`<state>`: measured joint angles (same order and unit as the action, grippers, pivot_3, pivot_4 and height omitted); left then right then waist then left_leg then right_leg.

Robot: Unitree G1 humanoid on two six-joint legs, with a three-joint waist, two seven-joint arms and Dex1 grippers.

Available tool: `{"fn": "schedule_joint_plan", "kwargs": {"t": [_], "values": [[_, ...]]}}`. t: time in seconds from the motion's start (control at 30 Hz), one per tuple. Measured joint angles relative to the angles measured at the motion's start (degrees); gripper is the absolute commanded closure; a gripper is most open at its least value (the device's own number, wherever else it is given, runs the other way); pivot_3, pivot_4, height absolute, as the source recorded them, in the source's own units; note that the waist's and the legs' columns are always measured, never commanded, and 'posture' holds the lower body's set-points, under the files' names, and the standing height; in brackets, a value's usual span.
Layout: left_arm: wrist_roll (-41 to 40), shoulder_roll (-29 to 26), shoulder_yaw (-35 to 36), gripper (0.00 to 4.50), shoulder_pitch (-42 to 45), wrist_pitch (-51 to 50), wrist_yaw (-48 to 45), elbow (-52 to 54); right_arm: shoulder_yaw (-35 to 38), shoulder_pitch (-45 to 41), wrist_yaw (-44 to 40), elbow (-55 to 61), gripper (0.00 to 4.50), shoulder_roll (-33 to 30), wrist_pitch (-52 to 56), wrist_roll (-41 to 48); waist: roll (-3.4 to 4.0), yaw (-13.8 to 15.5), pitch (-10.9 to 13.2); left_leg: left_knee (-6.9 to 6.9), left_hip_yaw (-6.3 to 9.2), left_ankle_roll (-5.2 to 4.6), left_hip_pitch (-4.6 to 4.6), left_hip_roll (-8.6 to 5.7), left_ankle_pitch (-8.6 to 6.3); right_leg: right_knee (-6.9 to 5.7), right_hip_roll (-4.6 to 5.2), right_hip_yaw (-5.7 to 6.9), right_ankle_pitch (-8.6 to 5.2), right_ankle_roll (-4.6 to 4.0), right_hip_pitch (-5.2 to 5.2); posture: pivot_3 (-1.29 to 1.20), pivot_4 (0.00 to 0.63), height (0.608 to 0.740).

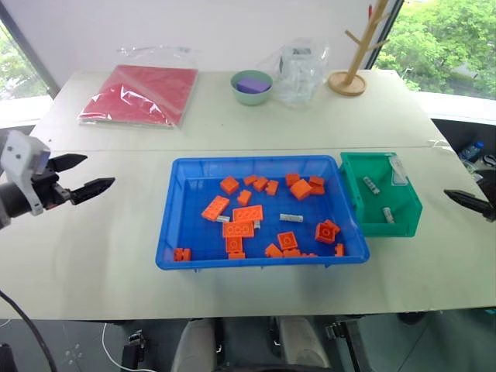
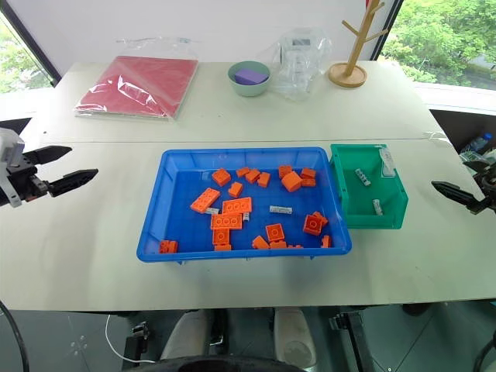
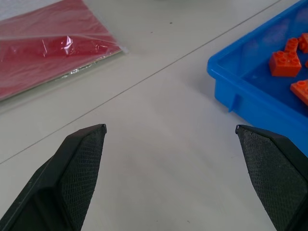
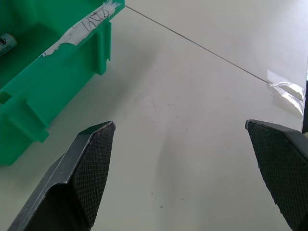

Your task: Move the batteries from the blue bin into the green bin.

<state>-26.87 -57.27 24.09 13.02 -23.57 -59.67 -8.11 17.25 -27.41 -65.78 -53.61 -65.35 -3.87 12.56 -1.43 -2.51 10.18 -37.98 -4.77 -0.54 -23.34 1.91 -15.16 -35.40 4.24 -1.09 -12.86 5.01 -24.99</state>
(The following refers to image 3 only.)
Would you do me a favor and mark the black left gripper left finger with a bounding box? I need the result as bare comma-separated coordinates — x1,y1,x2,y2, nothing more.
0,124,107,231

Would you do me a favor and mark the red paper in plastic sleeve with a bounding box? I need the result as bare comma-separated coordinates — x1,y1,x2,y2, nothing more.
0,0,129,115

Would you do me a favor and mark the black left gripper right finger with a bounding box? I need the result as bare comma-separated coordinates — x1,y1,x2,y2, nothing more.
235,124,308,231

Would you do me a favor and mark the blue plastic tray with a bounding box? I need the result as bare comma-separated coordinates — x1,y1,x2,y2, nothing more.
207,0,308,136

